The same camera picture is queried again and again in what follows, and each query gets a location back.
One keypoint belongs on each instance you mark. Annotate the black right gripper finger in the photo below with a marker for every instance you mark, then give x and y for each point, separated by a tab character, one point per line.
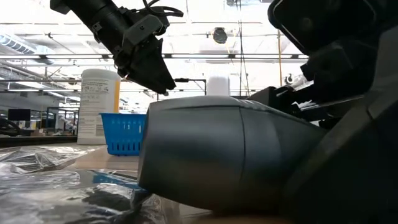
357	171
280	96

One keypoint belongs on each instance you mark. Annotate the long ceiling light strip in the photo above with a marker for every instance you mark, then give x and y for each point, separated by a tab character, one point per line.
217	56

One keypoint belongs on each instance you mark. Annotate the black monitor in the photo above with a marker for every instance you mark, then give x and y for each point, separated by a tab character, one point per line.
18	118

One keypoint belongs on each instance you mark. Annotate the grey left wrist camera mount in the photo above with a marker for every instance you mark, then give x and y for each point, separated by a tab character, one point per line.
140	29

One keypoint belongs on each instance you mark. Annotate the white wipes canister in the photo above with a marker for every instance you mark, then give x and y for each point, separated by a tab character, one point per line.
99	102

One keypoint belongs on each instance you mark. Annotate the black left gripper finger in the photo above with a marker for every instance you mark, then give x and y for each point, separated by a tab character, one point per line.
146	68

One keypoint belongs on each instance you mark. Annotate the silver ventilation duct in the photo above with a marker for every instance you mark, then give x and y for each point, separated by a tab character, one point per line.
18	45

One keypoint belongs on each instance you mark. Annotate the clear bag with black puff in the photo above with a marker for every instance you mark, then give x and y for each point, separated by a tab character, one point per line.
62	199
37	158

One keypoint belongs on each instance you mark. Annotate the black hair dryer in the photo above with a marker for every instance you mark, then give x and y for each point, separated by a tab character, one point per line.
202	149

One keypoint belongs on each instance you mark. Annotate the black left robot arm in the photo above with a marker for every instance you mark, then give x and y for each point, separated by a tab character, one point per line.
93	15

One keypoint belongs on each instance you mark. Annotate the blue plastic basket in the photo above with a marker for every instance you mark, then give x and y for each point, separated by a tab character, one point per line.
121	133

